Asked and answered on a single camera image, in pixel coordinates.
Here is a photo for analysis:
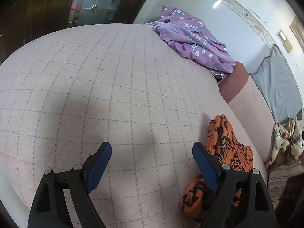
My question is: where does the orange black floral cloth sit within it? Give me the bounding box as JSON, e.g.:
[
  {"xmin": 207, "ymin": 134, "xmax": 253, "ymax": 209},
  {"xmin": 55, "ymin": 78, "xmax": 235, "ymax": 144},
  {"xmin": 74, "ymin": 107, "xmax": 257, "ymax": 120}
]
[{"xmin": 181, "ymin": 114, "xmax": 253, "ymax": 221}]

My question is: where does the striped beige blanket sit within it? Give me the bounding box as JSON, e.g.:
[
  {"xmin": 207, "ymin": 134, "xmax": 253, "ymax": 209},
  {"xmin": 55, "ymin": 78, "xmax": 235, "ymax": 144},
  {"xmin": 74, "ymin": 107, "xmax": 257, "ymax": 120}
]
[{"xmin": 268, "ymin": 160, "xmax": 303, "ymax": 208}]

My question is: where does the beige checkered mattress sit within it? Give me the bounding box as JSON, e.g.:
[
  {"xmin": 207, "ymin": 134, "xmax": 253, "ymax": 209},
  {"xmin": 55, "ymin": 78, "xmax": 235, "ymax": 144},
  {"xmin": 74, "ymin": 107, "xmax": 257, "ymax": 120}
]
[{"xmin": 1, "ymin": 24, "xmax": 252, "ymax": 227}]

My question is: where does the beige bolster with maroon end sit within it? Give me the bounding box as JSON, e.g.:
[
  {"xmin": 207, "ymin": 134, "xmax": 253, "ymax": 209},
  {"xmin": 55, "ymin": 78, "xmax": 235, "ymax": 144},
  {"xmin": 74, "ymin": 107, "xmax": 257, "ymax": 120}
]
[{"xmin": 217, "ymin": 61, "xmax": 277, "ymax": 172}]

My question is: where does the cream floral crumpled cloth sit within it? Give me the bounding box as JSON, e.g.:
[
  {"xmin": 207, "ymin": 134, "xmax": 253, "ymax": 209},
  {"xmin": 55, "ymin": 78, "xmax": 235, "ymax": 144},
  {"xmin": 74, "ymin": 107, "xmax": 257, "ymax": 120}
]
[{"xmin": 266, "ymin": 117, "xmax": 303, "ymax": 169}]

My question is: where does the grey pillow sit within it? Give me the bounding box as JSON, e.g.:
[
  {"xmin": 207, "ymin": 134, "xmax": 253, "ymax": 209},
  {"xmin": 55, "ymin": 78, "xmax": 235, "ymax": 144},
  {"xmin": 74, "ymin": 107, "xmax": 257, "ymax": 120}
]
[{"xmin": 250, "ymin": 44, "xmax": 303, "ymax": 124}]

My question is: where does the purple floral garment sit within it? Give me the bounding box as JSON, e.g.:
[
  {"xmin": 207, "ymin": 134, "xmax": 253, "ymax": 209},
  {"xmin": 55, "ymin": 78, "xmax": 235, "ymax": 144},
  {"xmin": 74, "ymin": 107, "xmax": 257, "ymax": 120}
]
[{"xmin": 152, "ymin": 6, "xmax": 236, "ymax": 78}]

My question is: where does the wooden glass-panel wardrobe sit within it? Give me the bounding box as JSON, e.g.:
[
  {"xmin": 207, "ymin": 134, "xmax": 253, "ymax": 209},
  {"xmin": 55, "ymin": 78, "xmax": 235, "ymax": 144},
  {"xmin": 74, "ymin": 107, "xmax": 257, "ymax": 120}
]
[{"xmin": 1, "ymin": 0, "xmax": 145, "ymax": 62}]

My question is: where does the wall switch plate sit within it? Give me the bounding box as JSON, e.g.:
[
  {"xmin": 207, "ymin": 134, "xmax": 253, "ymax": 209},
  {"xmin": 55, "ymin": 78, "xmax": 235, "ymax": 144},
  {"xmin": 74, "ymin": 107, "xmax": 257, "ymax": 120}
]
[{"xmin": 277, "ymin": 30, "xmax": 293, "ymax": 53}]

